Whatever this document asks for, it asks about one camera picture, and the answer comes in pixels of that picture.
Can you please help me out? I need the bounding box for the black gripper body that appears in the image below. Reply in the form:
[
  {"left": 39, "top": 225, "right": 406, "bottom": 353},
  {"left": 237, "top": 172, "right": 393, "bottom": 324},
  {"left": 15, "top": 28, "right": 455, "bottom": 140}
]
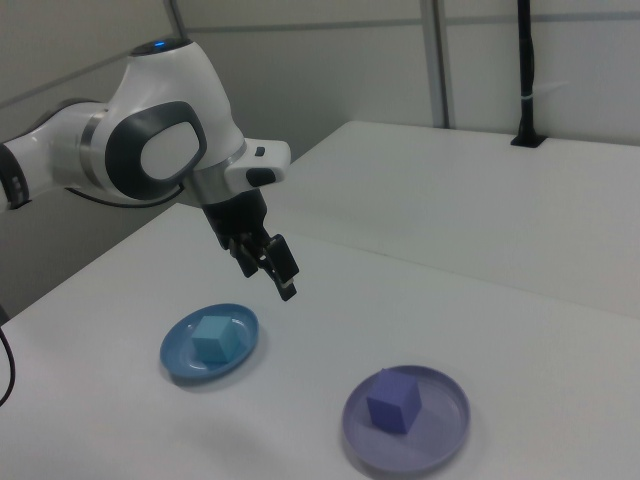
[{"left": 202, "top": 191, "right": 272, "bottom": 257}]

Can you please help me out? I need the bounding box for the light blue cube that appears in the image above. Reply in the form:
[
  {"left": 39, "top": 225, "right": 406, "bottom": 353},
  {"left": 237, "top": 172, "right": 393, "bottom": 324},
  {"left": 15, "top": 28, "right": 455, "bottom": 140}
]
[{"left": 191, "top": 314, "right": 243, "bottom": 365}]

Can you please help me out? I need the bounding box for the purple cube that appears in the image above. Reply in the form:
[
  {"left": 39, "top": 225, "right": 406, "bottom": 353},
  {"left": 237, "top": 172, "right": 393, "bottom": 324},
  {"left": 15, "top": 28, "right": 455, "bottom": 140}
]
[{"left": 366, "top": 368, "right": 421, "bottom": 434}]

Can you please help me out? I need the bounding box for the blue plate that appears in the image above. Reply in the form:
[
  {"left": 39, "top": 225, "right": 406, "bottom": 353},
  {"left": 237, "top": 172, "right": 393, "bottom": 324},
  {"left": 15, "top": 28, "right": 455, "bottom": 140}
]
[{"left": 159, "top": 302, "right": 261, "bottom": 385}]

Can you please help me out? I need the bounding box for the purple plate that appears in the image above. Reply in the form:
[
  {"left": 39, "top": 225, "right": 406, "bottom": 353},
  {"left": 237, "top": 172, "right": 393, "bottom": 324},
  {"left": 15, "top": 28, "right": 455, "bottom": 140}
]
[{"left": 342, "top": 364, "right": 472, "bottom": 474}]

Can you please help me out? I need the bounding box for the black pole with base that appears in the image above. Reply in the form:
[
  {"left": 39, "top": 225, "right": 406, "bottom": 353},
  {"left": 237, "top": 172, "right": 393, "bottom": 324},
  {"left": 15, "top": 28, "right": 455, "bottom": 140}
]
[{"left": 509, "top": 0, "right": 547, "bottom": 149}]

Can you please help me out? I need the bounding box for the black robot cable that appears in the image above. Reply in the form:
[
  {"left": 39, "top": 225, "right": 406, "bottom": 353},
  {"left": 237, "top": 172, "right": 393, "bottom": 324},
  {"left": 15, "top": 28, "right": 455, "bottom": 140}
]
[{"left": 0, "top": 182, "right": 190, "bottom": 409}]

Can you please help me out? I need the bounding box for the grey horizontal partition rail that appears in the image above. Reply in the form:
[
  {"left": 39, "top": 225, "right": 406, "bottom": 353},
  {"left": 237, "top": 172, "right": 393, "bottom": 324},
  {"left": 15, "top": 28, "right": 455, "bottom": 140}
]
[{"left": 184, "top": 14, "right": 640, "bottom": 34}]

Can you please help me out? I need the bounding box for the thin grey partition post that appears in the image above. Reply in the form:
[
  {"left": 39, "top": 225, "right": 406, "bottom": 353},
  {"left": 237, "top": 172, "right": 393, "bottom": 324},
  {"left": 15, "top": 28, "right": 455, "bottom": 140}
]
[{"left": 167, "top": 0, "right": 189, "bottom": 41}]

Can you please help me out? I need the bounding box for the wide silver partition post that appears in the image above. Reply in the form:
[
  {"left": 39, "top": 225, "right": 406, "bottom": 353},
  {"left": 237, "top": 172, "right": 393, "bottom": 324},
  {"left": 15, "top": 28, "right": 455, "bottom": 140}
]
[{"left": 427, "top": 0, "right": 451, "bottom": 129}]

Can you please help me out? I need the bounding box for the white cable tie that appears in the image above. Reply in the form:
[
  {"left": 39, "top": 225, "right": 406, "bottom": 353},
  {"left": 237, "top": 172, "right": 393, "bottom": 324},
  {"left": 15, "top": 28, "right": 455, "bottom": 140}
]
[{"left": 519, "top": 82, "right": 569, "bottom": 101}]

